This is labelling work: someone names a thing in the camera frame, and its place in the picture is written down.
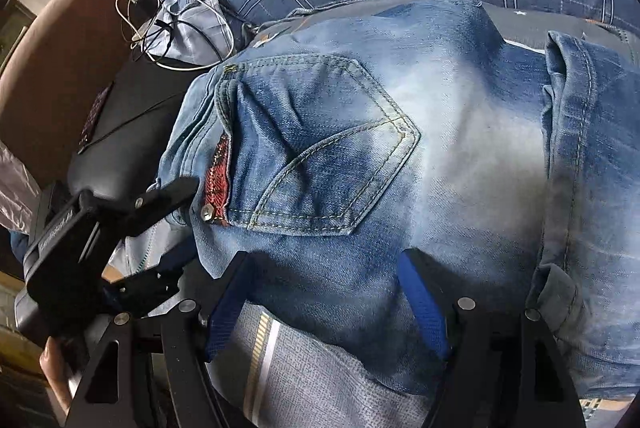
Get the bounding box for faded blue denim jeans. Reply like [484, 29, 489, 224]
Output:
[156, 0, 639, 398]

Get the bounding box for person's hand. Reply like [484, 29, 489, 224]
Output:
[39, 337, 73, 416]

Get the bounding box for crumpled silver plastic wrap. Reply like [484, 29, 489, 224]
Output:
[0, 142, 41, 234]

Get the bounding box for grey patterned bed sheet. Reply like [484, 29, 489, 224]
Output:
[210, 4, 639, 427]

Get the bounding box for brown wooden headboard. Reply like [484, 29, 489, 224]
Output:
[1, 0, 129, 186]

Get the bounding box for white thin cable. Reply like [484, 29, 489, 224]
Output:
[74, 0, 237, 72]

